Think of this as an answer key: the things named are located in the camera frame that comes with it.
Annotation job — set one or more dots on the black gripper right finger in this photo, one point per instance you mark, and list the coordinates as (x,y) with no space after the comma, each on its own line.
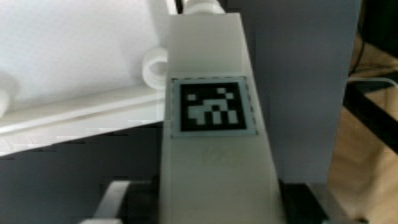
(307,210)

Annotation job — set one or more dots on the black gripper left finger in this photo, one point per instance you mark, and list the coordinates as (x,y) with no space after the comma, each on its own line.
(127,205)

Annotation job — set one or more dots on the white desk leg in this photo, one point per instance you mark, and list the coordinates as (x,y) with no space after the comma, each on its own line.
(219,188)

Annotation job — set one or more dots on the white desk top panel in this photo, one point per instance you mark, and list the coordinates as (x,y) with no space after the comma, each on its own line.
(76,72)

